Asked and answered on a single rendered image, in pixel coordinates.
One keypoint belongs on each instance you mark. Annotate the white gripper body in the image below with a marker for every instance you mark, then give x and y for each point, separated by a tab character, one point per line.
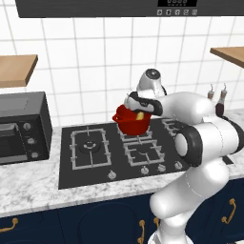
130	101

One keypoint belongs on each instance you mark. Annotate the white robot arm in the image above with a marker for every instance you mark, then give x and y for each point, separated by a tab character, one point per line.
203	178

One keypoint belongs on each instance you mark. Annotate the yellow bell pepper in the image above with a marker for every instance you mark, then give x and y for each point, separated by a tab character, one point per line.
140	117

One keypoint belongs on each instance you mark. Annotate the red pot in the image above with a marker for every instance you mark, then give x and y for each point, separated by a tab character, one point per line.
132	124

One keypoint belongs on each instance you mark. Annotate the black gas hob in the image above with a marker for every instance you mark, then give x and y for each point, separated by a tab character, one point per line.
105	165

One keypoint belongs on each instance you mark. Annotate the grey hob knob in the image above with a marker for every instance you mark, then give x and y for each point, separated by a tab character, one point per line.
161	167
178	165
111	174
144	170

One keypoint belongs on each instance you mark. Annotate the large dark sauce bottle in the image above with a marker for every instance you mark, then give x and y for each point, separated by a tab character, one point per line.
220	105

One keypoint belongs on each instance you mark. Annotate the dark range hood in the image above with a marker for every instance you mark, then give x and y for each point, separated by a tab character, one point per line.
95	8

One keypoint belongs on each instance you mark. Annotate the black toaster oven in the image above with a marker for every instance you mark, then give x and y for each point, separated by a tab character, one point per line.
22	127

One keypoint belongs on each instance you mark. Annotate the navy cupboard door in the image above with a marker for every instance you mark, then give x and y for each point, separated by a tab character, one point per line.
28	230
105	219
219	222

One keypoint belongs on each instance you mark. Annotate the wooden wall shelf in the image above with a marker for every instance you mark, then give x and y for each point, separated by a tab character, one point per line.
230	54
16	70

